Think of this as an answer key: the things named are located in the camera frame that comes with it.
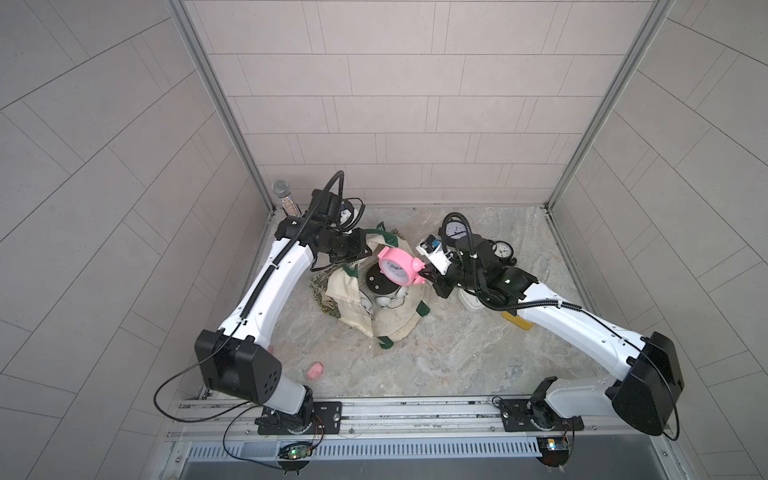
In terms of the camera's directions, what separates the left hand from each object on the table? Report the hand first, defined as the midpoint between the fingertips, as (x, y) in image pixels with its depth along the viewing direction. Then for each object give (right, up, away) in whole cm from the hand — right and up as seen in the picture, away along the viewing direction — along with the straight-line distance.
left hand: (377, 247), depth 76 cm
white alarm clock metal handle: (-3, -19, +10) cm, 22 cm away
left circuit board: (-17, -45, -11) cm, 49 cm away
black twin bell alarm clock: (+26, +4, +32) cm, 41 cm away
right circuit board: (+42, -46, -8) cm, 63 cm away
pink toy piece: (-16, -32, +1) cm, 36 cm away
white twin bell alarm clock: (+1, -14, +12) cm, 18 cm away
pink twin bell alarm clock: (+6, -5, -4) cm, 8 cm away
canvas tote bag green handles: (-10, -11, 0) cm, 15 cm away
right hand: (+11, -6, 0) cm, 13 cm away
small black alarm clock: (+41, -3, +23) cm, 47 cm away
